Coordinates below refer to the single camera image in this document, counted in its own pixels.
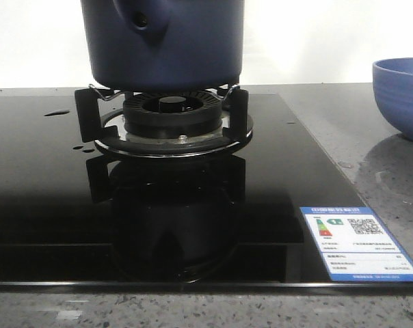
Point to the right burner with pot support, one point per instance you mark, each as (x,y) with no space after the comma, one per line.
(166,125)

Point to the dark blue pot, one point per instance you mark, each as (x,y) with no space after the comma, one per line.
(151,46)

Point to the blue energy label sticker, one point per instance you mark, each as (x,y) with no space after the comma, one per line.
(355,246)

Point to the black glass gas stove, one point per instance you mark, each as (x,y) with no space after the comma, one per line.
(73,218)

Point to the light blue bowl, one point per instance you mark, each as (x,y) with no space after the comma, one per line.
(393,92)

